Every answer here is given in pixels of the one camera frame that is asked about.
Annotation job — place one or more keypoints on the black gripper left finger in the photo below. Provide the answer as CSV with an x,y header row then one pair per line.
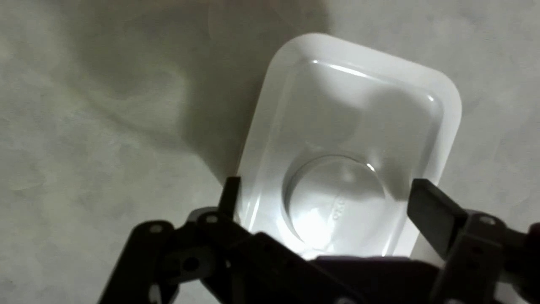
x,y
141,264

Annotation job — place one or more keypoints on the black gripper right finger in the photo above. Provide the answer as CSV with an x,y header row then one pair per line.
x,y
479,254

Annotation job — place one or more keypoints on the white rectangular plastic tray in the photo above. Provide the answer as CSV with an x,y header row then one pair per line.
x,y
349,112

